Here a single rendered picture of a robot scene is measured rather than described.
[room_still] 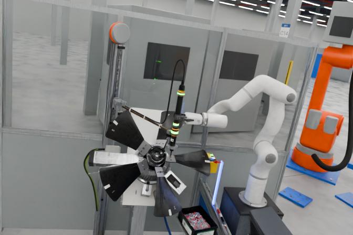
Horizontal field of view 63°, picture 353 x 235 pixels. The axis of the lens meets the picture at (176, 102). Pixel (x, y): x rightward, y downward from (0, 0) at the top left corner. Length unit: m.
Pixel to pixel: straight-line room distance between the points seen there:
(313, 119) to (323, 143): 0.44
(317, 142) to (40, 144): 4.23
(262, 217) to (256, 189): 0.61
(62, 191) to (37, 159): 0.36
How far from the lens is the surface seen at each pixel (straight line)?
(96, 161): 1.92
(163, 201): 1.77
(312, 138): 5.36
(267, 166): 1.91
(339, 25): 5.26
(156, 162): 1.77
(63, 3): 2.40
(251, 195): 2.04
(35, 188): 2.87
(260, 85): 1.78
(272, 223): 1.40
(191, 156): 1.91
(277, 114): 1.86
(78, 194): 2.83
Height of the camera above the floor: 1.98
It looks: 14 degrees down
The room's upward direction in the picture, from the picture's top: 9 degrees clockwise
